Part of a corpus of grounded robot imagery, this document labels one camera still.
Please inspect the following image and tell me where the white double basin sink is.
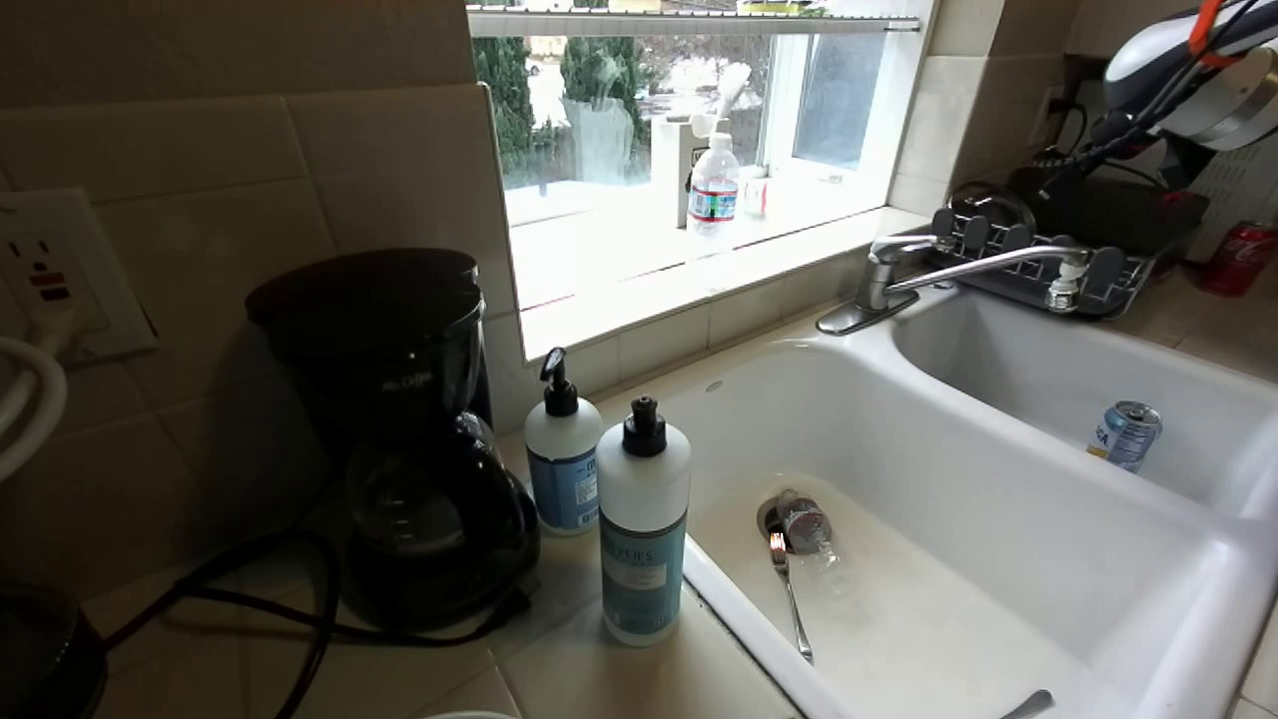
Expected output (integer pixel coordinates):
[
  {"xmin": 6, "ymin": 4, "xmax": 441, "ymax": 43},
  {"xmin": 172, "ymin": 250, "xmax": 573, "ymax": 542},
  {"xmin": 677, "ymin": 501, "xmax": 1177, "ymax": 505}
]
[{"xmin": 635, "ymin": 272, "xmax": 1278, "ymax": 719}]

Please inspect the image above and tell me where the clear plastic water bottle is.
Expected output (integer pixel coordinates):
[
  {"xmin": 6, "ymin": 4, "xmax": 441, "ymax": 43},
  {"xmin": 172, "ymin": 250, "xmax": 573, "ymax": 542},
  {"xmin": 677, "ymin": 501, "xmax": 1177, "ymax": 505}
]
[{"xmin": 689, "ymin": 128, "xmax": 743, "ymax": 244}]

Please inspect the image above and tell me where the soap bottle with black cap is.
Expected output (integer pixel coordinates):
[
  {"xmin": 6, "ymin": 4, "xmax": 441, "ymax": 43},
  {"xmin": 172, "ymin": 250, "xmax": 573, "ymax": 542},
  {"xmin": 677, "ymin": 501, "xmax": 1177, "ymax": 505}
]
[{"xmin": 590, "ymin": 392, "xmax": 697, "ymax": 652}]

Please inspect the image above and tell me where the orange cable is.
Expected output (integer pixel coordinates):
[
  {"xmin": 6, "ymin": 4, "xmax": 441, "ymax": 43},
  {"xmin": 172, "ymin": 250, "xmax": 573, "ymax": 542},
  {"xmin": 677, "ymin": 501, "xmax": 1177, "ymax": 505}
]
[{"xmin": 1187, "ymin": 0, "xmax": 1229, "ymax": 56}]

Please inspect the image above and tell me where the metal sink drain strainer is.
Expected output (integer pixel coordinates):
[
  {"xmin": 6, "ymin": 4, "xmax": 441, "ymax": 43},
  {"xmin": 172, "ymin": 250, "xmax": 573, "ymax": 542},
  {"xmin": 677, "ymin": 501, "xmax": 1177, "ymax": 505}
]
[{"xmin": 757, "ymin": 486, "xmax": 840, "ymax": 559}]

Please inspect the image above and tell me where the white power cable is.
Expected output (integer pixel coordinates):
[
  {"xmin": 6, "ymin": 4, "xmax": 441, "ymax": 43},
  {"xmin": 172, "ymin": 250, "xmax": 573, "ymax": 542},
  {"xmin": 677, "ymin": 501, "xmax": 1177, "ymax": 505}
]
[{"xmin": 0, "ymin": 333, "xmax": 72, "ymax": 485}]

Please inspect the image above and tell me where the black round object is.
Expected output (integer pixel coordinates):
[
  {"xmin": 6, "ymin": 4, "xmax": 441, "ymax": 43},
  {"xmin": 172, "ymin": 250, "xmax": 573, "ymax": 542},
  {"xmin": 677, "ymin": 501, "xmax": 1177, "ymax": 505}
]
[{"xmin": 0, "ymin": 578, "xmax": 114, "ymax": 719}]

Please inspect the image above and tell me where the chrome sink faucet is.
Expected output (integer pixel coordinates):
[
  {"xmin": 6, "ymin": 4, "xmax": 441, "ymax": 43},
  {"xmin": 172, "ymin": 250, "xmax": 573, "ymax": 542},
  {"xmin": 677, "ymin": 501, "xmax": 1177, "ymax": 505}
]
[{"xmin": 811, "ymin": 230, "xmax": 1084, "ymax": 338}]

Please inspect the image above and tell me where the white wall outlet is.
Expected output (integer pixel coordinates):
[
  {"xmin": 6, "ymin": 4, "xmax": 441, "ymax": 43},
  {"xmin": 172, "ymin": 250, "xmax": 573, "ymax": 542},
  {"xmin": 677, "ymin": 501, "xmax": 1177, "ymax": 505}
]
[{"xmin": 0, "ymin": 185, "xmax": 160, "ymax": 372}]

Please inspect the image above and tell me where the metal spoon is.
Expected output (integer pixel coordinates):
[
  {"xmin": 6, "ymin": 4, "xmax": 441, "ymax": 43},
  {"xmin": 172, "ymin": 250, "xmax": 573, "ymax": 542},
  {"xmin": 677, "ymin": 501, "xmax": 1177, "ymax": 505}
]
[{"xmin": 762, "ymin": 527, "xmax": 821, "ymax": 668}]

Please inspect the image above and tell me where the black coffee maker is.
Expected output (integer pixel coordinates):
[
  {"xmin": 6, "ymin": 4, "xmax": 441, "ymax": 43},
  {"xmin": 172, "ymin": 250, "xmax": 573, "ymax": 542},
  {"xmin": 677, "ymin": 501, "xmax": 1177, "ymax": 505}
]
[{"xmin": 244, "ymin": 244, "xmax": 545, "ymax": 634}]

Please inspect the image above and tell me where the red container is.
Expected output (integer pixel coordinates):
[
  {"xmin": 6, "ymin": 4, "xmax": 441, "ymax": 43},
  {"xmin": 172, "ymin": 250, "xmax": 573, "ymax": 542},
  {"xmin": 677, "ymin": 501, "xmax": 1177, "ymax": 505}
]
[{"xmin": 1193, "ymin": 216, "xmax": 1278, "ymax": 301}]

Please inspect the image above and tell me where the black coffee maker cord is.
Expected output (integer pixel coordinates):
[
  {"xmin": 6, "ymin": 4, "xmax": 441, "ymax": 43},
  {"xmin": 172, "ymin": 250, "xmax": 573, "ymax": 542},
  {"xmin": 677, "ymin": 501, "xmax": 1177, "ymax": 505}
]
[{"xmin": 98, "ymin": 522, "xmax": 534, "ymax": 719}]

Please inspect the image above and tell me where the soap bottle with pump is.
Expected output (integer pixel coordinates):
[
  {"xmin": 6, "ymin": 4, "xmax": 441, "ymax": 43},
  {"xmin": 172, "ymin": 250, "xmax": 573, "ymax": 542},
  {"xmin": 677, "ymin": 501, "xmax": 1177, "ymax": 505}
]
[{"xmin": 520, "ymin": 344, "xmax": 606, "ymax": 537}]

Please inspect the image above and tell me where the white window frame with sill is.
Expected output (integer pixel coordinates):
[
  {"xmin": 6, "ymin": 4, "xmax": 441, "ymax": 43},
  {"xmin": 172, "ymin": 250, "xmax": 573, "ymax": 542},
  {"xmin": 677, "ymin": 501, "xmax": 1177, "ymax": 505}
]
[{"xmin": 465, "ymin": 0, "xmax": 934, "ymax": 364}]

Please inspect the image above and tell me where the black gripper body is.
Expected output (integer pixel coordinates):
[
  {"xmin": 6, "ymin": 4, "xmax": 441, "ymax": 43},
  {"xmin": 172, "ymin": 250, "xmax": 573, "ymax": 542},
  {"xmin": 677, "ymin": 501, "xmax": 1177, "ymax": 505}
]
[{"xmin": 1160, "ymin": 131, "xmax": 1224, "ymax": 193}]

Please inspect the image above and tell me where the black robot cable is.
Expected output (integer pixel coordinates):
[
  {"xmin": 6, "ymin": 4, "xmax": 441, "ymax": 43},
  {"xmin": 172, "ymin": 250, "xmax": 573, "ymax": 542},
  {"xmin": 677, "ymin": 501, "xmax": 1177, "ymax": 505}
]
[{"xmin": 1035, "ymin": 56, "xmax": 1278, "ymax": 174}]

